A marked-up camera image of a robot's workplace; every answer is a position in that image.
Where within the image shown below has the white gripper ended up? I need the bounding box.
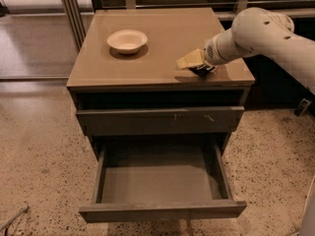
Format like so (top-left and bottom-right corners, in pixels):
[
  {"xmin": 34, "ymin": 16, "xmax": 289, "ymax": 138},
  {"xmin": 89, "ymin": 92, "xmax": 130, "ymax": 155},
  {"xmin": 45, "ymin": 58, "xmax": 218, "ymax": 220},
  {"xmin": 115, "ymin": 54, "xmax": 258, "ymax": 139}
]
[{"xmin": 176, "ymin": 32, "xmax": 233, "ymax": 70}]

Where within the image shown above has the black rxbar chocolate wrapper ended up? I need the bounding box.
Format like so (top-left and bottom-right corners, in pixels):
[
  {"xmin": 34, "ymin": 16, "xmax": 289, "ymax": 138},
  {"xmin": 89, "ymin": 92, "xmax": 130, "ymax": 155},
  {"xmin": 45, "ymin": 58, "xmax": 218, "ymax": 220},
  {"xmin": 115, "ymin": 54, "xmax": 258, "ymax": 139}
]
[{"xmin": 189, "ymin": 64, "xmax": 216, "ymax": 78}]

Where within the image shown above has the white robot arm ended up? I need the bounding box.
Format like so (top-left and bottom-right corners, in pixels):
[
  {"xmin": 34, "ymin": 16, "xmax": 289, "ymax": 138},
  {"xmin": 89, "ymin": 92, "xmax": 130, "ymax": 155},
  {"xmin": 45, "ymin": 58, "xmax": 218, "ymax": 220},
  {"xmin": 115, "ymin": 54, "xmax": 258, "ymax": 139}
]
[{"xmin": 203, "ymin": 8, "xmax": 315, "ymax": 236}]

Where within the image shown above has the grey top drawer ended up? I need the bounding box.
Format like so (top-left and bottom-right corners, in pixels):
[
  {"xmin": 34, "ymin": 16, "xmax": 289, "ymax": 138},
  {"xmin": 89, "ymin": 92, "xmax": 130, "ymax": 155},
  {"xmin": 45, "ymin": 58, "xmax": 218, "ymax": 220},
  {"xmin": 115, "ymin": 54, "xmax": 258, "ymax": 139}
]
[{"xmin": 76, "ymin": 106, "xmax": 244, "ymax": 136}]

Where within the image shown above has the grey drawer cabinet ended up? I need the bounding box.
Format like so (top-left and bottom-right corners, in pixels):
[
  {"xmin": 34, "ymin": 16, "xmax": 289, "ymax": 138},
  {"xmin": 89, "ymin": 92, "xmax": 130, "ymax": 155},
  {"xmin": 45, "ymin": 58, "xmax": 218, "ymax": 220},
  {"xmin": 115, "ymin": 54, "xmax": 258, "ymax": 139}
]
[{"xmin": 66, "ymin": 7, "xmax": 256, "ymax": 161}]

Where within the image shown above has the open grey middle drawer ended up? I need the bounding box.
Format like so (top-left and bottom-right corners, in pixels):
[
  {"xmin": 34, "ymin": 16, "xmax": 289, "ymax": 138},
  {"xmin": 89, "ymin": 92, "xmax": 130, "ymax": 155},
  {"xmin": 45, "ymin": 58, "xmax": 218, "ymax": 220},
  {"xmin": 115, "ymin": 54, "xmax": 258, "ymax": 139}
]
[{"xmin": 79, "ymin": 144, "xmax": 247, "ymax": 223}]

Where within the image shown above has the white ceramic bowl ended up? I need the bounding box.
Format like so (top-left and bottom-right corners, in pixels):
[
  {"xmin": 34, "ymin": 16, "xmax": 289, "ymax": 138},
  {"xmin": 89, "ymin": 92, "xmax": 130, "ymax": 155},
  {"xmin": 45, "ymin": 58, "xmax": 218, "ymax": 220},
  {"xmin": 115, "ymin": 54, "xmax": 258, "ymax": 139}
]
[{"xmin": 106, "ymin": 29, "xmax": 148, "ymax": 55}]

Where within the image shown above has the small black floor device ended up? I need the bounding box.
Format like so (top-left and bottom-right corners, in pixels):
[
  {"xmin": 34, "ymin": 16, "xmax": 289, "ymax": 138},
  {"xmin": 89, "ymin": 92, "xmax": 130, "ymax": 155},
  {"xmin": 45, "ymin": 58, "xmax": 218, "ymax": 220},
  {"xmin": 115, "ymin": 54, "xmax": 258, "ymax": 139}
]
[{"xmin": 293, "ymin": 98, "xmax": 312, "ymax": 117}]

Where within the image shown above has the grey metal rod on floor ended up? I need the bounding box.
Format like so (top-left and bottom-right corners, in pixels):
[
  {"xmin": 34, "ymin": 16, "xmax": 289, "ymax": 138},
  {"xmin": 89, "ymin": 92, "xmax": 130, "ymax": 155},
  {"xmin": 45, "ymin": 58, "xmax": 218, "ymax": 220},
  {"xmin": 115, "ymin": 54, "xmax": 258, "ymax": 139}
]
[{"xmin": 0, "ymin": 206, "xmax": 29, "ymax": 231}]

